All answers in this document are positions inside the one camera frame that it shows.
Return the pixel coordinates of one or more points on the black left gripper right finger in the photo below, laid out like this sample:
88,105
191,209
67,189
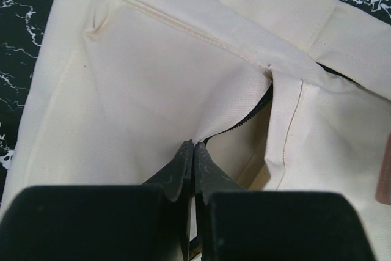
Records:
236,224

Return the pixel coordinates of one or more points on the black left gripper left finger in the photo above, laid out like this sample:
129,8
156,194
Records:
122,222

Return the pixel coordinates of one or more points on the cream canvas student bag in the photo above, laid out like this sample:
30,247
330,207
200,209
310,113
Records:
293,95

